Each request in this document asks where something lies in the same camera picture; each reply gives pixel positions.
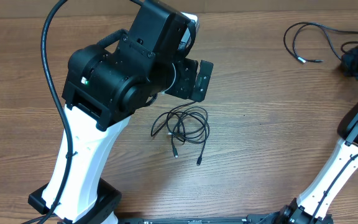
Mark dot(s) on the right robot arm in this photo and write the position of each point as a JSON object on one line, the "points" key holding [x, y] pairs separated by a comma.
{"points": [[311, 206]]}

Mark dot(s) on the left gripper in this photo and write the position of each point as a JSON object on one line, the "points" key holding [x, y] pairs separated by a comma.
{"points": [[184, 88]]}

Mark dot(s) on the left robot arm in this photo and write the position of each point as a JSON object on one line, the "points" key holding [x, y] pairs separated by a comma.
{"points": [[106, 83]]}

